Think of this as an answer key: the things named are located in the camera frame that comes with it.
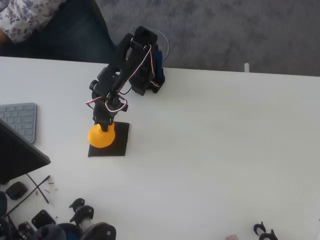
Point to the black circuit board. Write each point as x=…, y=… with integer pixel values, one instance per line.
x=25, y=228

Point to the black laptop screen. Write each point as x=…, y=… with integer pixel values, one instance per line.
x=17, y=157

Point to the dark blue cap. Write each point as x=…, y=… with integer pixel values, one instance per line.
x=47, y=233

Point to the blue plastic clamp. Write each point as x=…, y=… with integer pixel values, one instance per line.
x=72, y=232

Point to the floral shirt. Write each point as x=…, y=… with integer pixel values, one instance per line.
x=25, y=17

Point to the grey keyboard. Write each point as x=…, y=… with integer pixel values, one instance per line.
x=20, y=120

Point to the black clamp with silver tube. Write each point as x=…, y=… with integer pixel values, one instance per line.
x=268, y=236

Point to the dark round object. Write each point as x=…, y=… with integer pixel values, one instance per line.
x=3, y=203

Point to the white post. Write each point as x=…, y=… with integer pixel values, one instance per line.
x=246, y=68

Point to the yellow rubber duck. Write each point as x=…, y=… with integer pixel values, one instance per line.
x=100, y=138

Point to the black square mat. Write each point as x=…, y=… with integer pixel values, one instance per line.
x=121, y=145

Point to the person's forearm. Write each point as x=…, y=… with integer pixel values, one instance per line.
x=3, y=37

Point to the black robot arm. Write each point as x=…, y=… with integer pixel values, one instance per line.
x=125, y=65

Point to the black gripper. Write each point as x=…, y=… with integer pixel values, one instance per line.
x=103, y=120

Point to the black square plate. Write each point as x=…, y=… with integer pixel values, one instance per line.
x=43, y=219

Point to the black hooked clamp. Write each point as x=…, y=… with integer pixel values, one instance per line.
x=258, y=228

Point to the small black case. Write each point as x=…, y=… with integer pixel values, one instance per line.
x=16, y=190

